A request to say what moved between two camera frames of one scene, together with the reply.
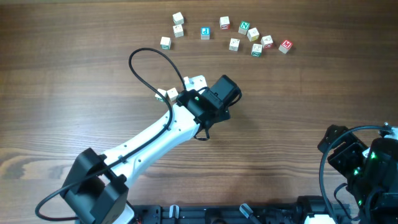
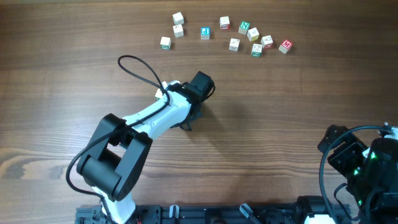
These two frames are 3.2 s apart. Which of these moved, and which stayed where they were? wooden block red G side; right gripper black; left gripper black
Moved: left gripper black
Stayed: wooden block red G side; right gripper black
